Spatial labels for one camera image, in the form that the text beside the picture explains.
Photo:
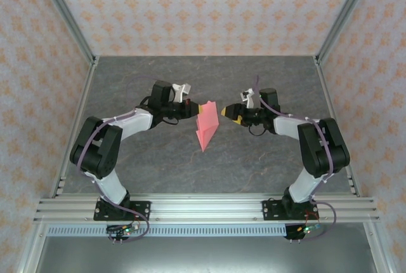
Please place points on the pink paper sheet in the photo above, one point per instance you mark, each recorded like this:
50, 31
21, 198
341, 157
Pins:
207, 117

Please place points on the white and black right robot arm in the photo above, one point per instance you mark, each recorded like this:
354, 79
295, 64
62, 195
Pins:
285, 125

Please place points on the circuit board with LEDs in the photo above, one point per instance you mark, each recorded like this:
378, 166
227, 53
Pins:
306, 230
128, 230

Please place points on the grey metal panel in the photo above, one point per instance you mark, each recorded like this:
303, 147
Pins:
203, 257

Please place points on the aluminium table side rail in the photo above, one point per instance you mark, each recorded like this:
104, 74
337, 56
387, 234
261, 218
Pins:
75, 120
326, 95

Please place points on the aluminium mounting rail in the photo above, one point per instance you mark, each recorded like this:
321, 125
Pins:
206, 208

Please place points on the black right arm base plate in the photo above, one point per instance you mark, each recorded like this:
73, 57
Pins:
269, 211

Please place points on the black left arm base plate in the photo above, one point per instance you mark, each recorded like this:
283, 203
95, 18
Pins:
142, 211

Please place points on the aluminium frame post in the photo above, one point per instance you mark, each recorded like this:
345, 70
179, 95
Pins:
344, 16
67, 16

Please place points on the small aluminium corner bracket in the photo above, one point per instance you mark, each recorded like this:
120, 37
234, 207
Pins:
352, 187
61, 187

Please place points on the aluminium frame leg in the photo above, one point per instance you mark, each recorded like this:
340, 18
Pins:
32, 247
375, 247

